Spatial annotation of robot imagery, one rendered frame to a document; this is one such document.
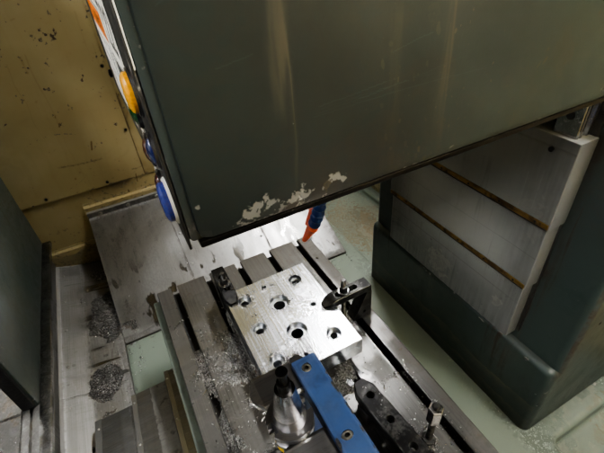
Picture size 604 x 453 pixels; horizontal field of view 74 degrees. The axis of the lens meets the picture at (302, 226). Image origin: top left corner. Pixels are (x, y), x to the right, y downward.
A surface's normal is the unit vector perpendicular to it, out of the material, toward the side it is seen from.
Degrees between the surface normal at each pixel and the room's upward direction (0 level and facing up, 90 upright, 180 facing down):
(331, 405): 0
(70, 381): 17
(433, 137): 90
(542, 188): 90
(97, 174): 90
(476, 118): 90
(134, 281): 24
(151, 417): 8
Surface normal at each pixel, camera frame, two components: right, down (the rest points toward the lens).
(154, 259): 0.12, -0.51
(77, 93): 0.46, 0.51
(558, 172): -0.89, 0.33
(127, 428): -0.14, -0.85
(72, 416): 0.19, -0.85
